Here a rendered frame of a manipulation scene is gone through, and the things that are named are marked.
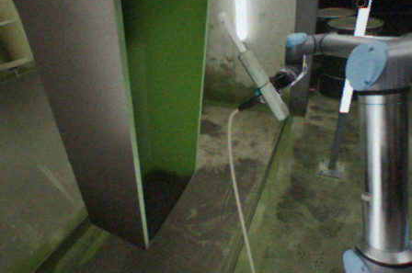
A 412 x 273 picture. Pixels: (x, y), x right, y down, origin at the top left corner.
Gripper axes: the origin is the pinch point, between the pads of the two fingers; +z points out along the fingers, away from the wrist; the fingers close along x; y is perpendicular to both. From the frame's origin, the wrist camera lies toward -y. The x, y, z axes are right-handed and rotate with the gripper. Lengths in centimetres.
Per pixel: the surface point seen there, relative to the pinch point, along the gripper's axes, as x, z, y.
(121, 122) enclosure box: 18, 52, 9
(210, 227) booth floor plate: -67, 7, 97
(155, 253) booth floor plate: -57, 44, 110
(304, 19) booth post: 28, -166, 49
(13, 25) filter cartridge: 108, 45, 91
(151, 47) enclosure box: 50, 4, 42
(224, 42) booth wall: 57, -141, 126
